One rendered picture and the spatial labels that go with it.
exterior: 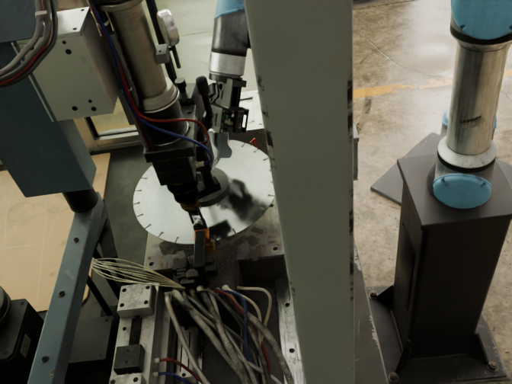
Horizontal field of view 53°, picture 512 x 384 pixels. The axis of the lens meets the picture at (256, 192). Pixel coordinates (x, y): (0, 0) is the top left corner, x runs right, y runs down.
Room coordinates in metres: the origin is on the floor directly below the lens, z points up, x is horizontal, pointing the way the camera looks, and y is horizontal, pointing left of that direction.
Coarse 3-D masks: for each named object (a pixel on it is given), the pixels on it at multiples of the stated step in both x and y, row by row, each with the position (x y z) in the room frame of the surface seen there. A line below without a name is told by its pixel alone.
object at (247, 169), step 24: (240, 144) 0.97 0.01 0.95; (240, 168) 0.89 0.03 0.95; (264, 168) 0.87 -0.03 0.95; (144, 192) 0.87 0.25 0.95; (168, 192) 0.86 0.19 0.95; (240, 192) 0.81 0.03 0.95; (264, 192) 0.80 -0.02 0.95; (144, 216) 0.79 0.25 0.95; (168, 216) 0.78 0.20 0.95; (192, 216) 0.77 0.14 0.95; (216, 216) 0.75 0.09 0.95; (240, 216) 0.74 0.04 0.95; (168, 240) 0.71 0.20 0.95; (192, 240) 0.70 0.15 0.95; (216, 240) 0.69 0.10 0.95
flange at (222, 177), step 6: (216, 168) 0.89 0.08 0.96; (216, 174) 0.87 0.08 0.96; (222, 174) 0.87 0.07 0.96; (222, 180) 0.85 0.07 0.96; (228, 180) 0.85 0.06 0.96; (222, 186) 0.83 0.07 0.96; (228, 186) 0.83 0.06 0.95; (216, 192) 0.81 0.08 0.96; (222, 192) 0.81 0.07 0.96; (204, 198) 0.80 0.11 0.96; (210, 198) 0.80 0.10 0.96; (216, 198) 0.80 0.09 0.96
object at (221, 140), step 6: (216, 138) 0.90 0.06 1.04; (222, 138) 0.90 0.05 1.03; (228, 138) 0.89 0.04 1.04; (216, 144) 0.90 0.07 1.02; (222, 144) 0.90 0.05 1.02; (228, 144) 0.89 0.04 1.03; (222, 150) 0.89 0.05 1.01; (228, 150) 0.88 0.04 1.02; (222, 156) 0.88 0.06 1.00; (228, 156) 0.87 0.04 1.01; (216, 162) 0.88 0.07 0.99
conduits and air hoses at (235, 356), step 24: (96, 264) 0.70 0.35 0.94; (216, 288) 0.61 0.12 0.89; (240, 288) 0.60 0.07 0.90; (192, 312) 0.55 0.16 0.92; (216, 312) 0.55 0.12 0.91; (240, 312) 0.54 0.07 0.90; (264, 336) 0.48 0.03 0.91; (168, 360) 0.51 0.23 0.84; (192, 360) 0.48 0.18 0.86; (240, 360) 0.46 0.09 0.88; (264, 360) 0.45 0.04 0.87
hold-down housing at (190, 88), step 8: (176, 80) 0.78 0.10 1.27; (184, 80) 0.77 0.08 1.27; (184, 88) 0.77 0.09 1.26; (192, 88) 0.78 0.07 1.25; (184, 96) 0.76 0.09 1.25; (192, 96) 0.76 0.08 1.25; (200, 96) 0.79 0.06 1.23; (184, 104) 0.75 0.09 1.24; (192, 104) 0.75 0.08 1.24; (200, 104) 0.78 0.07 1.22; (200, 112) 0.77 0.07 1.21; (200, 120) 0.76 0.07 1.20; (200, 128) 0.78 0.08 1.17; (200, 136) 0.77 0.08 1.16; (208, 144) 0.78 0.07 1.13; (200, 152) 0.75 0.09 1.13; (200, 160) 0.75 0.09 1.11; (208, 160) 0.75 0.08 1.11; (200, 168) 0.76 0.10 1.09; (208, 168) 0.75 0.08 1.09
